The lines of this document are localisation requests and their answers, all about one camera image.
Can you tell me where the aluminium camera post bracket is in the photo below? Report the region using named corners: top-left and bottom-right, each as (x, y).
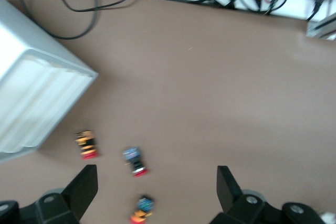
top-left (306, 13), bottom-right (336, 40)

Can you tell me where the white slotted bin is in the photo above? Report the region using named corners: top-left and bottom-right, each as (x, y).
top-left (0, 0), bottom-right (99, 164)

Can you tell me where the red button grey body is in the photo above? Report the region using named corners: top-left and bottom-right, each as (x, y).
top-left (122, 146), bottom-right (149, 178)

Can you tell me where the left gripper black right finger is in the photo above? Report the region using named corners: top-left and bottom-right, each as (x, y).
top-left (209, 165), bottom-right (284, 224)

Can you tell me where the black looped cable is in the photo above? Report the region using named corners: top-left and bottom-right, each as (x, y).
top-left (15, 0), bottom-right (100, 40)

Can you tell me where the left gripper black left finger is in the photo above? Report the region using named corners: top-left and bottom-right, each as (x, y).
top-left (18, 164), bottom-right (99, 224)

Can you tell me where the red button orange black body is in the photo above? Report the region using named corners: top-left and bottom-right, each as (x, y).
top-left (128, 195), bottom-right (154, 224)

